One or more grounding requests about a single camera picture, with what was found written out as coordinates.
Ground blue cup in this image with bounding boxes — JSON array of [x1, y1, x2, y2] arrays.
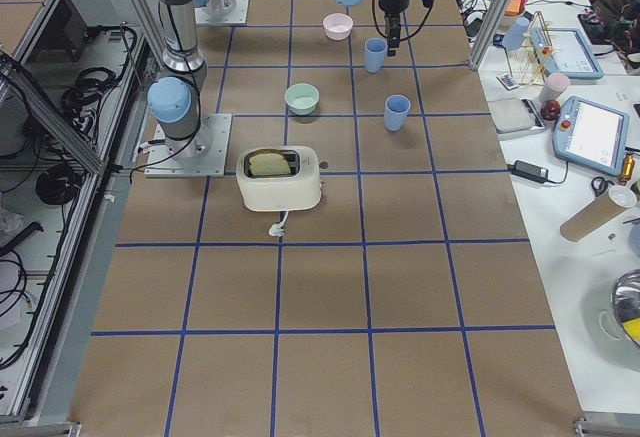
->
[[364, 37, 388, 73], [384, 94, 411, 132], [501, 17, 530, 51]]

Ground pink bowl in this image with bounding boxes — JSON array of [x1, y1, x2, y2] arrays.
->
[[322, 13, 353, 41]]

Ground mint green bowl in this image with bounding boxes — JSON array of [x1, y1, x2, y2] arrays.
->
[[284, 83, 320, 116]]

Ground lying blue cup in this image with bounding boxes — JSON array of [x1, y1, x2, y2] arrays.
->
[[501, 17, 530, 51]]

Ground white scale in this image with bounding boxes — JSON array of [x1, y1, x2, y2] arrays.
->
[[488, 98, 545, 140]]

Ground teach pendant tablet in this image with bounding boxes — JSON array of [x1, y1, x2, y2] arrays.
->
[[529, 27, 604, 80], [552, 97, 629, 175]]

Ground bread slice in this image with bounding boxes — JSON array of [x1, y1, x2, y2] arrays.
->
[[249, 152, 291, 177]]

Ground white toaster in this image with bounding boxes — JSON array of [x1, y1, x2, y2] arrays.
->
[[236, 146, 322, 212]]

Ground black power adapter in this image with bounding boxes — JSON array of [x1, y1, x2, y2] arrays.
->
[[507, 160, 548, 184]]

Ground toaster power plug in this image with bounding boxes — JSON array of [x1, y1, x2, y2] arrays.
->
[[268, 211, 289, 238]]

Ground cardboard tube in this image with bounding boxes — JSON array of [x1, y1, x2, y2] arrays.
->
[[559, 185, 637, 242]]

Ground metal bowl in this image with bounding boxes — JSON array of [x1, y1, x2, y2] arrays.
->
[[598, 269, 639, 348]]

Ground wooden stick frame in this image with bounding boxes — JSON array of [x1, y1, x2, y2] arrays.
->
[[502, 11, 548, 86]]

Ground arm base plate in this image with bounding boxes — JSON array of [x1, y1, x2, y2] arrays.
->
[[194, 0, 250, 26], [144, 114, 232, 178]]

